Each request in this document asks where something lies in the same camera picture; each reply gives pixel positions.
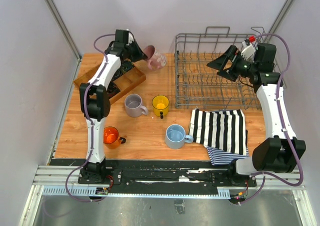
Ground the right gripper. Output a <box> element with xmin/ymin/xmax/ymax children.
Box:
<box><xmin>206</xmin><ymin>45</ymin><xmax>257</xmax><ymax>82</ymax></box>

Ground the pink ghost pattern mug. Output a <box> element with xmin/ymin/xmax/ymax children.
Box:
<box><xmin>143</xmin><ymin>45</ymin><xmax>167</xmax><ymax>70</ymax></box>

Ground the yellow enamel mug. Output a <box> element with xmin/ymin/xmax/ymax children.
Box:
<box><xmin>151</xmin><ymin>95</ymin><xmax>170</xmax><ymax>119</ymax></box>

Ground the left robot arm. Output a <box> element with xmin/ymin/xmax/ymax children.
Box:
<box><xmin>78</xmin><ymin>30</ymin><xmax>147</xmax><ymax>184</ymax></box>

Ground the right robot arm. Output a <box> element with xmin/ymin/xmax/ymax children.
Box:
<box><xmin>207</xmin><ymin>41</ymin><xmax>306</xmax><ymax>186</ymax></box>

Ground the wooden compartment tray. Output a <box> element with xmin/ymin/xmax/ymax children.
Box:
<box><xmin>72</xmin><ymin>60</ymin><xmax>147</xmax><ymax>105</ymax></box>

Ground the lilac grey mug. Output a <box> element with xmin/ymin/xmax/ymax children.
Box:
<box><xmin>124</xmin><ymin>94</ymin><xmax>149</xmax><ymax>117</ymax></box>

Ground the black white striped cloth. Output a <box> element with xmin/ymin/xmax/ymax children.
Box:
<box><xmin>189</xmin><ymin>108</ymin><xmax>247</xmax><ymax>156</ymax></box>

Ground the orange glass mug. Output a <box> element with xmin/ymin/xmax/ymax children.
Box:
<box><xmin>103</xmin><ymin>126</ymin><xmax>127</xmax><ymax>149</ymax></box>

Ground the light blue mug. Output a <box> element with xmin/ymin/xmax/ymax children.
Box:
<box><xmin>164</xmin><ymin>124</ymin><xmax>194</xmax><ymax>149</ymax></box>

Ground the blue white striped cloth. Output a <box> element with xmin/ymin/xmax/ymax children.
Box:
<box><xmin>206</xmin><ymin>147</ymin><xmax>249</xmax><ymax>166</ymax></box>

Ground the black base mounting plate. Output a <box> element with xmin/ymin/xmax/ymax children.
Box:
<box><xmin>77</xmin><ymin>159</ymin><xmax>257</xmax><ymax>188</ymax></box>

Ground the green cable coil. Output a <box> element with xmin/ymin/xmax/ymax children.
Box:
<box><xmin>120</xmin><ymin>61</ymin><xmax>135</xmax><ymax>74</ymax></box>

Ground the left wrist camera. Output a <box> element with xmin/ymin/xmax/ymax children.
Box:
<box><xmin>126</xmin><ymin>29</ymin><xmax>135</xmax><ymax>46</ymax></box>

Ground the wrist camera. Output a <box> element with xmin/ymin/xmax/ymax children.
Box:
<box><xmin>241</xmin><ymin>36</ymin><xmax>256</xmax><ymax>60</ymax></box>
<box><xmin>126</xmin><ymin>29</ymin><xmax>135</xmax><ymax>46</ymax></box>

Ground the grey wire dish rack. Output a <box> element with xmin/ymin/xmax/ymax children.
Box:
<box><xmin>174</xmin><ymin>27</ymin><xmax>280</xmax><ymax>110</ymax></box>

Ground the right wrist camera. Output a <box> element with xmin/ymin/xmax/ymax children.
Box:
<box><xmin>241</xmin><ymin>36</ymin><xmax>256</xmax><ymax>60</ymax></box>

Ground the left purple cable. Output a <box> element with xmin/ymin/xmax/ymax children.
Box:
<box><xmin>64</xmin><ymin>33</ymin><xmax>117</xmax><ymax>218</ymax></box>

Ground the purple cable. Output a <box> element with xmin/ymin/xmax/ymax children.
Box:
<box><xmin>64</xmin><ymin>33</ymin><xmax>117</xmax><ymax>218</ymax></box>
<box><xmin>237</xmin><ymin>33</ymin><xmax>305</xmax><ymax>206</ymax></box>

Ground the black cable coil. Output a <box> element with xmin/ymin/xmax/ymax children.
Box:
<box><xmin>106</xmin><ymin>83</ymin><xmax>121</xmax><ymax>98</ymax></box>

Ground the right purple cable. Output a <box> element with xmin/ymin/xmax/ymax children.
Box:
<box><xmin>237</xmin><ymin>33</ymin><xmax>305</xmax><ymax>206</ymax></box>

